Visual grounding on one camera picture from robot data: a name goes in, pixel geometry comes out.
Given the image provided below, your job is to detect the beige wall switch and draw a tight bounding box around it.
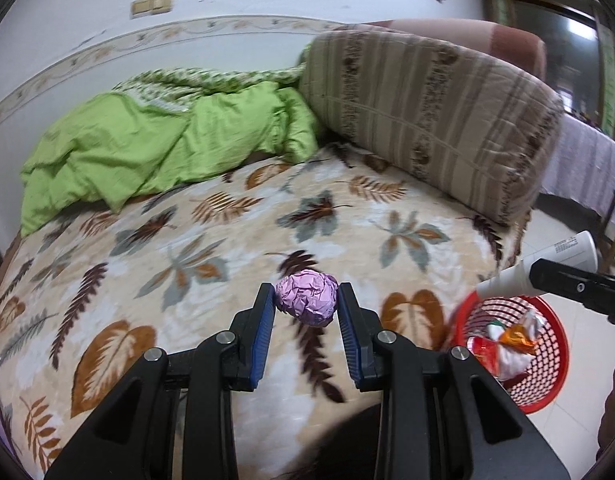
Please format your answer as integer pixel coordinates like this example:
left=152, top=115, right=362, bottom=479
left=131, top=0, right=174, bottom=18

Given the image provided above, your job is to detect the white sock with green rim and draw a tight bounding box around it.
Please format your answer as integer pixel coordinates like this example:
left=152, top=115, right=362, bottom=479
left=485, top=320, right=538, bottom=381

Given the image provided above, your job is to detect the pink sofa back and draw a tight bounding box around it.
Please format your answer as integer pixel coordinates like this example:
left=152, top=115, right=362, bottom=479
left=362, top=17, right=548, bottom=83

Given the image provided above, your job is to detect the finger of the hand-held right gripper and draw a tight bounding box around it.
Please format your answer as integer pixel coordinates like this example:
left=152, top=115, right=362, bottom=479
left=530, top=257, right=615, bottom=331

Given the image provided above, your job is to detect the lilac tablecloth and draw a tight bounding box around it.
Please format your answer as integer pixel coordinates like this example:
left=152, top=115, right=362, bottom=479
left=540, top=112, right=615, bottom=221

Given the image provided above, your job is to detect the leaf print blanket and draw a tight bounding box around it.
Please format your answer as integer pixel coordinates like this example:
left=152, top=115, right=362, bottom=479
left=0, top=142, right=533, bottom=480

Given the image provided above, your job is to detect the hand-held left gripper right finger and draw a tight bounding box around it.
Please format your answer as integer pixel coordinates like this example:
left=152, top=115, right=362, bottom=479
left=337, top=282, right=571, bottom=480

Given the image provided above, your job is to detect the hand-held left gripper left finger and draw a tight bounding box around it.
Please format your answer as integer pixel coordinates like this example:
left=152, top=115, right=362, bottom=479
left=44, top=282, right=277, bottom=480

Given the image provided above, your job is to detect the white plastic tube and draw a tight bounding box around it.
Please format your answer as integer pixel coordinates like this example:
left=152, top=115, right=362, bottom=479
left=476, top=230, right=599, bottom=302

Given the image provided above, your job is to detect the orange snack wrapper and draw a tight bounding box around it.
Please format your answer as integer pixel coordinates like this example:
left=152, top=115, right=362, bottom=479
left=497, top=322, right=538, bottom=348

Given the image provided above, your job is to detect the red plastic basket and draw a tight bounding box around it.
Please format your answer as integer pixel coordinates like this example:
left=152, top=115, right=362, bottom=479
left=445, top=290, right=571, bottom=415

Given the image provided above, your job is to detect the wooden chair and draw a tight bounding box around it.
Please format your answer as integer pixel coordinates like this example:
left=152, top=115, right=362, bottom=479
left=600, top=192, right=615, bottom=276

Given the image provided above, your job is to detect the purple foil ball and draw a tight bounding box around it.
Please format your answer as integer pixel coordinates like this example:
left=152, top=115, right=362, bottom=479
left=274, top=269, right=339, bottom=330

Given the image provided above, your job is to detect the striped beige cushion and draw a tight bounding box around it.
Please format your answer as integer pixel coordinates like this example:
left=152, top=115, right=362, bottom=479
left=300, top=30, right=565, bottom=227

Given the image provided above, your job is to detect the green quilt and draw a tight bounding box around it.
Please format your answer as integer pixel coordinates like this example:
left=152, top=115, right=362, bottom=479
left=20, top=50, right=321, bottom=236

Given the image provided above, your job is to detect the dark glass window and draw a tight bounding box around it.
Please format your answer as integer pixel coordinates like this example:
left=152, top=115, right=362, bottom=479
left=480, top=0, right=615, bottom=136

